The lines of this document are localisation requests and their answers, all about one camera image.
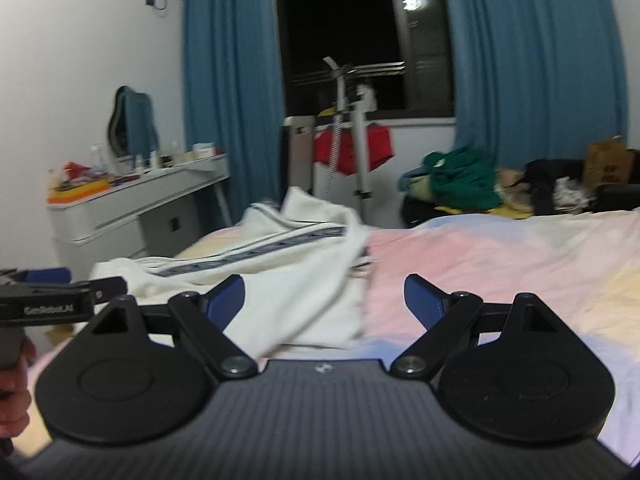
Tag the red garment on rack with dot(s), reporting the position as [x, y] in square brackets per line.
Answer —
[379, 144]

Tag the white garment steamer stand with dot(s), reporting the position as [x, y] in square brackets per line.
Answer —
[356, 110]

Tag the white jacket with striped trim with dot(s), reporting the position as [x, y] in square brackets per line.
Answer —
[304, 264]

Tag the black clothes pile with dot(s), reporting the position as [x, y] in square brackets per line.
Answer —
[541, 175]

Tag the white dressing table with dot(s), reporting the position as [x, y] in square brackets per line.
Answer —
[156, 215]

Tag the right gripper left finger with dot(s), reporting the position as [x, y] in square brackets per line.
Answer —
[136, 373]

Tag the orange tray with clutter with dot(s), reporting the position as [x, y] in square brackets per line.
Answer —
[75, 182]

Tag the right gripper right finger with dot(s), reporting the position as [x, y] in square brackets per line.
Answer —
[514, 373]

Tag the green clothes pile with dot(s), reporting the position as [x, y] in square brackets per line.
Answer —
[464, 179]

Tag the pastel pink blue bedsheet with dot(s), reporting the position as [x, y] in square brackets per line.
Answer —
[584, 266]

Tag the beige upright box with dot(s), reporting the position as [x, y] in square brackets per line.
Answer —
[297, 153]

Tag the brown paper bag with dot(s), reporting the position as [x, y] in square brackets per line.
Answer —
[607, 162]

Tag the person's left hand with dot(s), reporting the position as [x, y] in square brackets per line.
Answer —
[15, 396]

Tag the right blue curtain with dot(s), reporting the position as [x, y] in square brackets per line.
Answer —
[536, 79]

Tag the blue curtain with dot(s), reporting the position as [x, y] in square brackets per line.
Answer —
[233, 91]
[536, 79]

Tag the left blue curtain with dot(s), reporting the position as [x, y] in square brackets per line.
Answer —
[233, 91]

